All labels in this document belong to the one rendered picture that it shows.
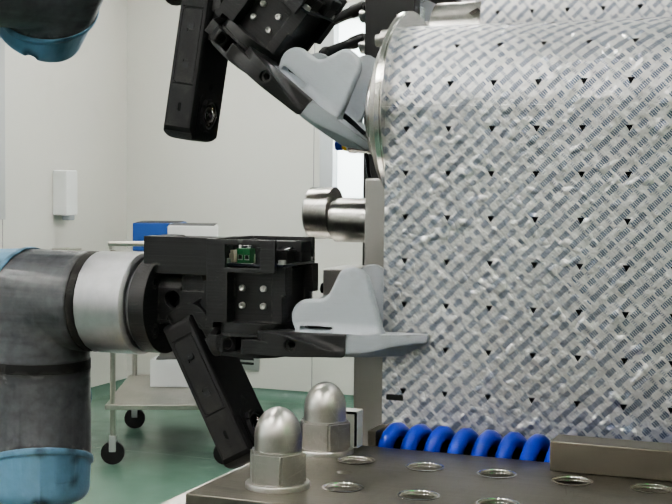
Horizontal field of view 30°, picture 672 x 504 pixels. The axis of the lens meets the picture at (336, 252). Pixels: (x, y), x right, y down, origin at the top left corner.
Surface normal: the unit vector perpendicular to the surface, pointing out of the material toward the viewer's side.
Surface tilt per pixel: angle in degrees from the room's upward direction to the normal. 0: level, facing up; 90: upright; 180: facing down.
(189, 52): 89
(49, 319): 107
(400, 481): 0
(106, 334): 118
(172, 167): 90
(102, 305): 87
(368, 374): 90
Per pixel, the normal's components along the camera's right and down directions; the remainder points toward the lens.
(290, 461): 0.62, 0.05
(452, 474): 0.01, -1.00
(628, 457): -0.36, 0.04
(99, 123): 0.93, 0.03
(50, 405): 0.43, 0.05
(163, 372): -0.10, 0.05
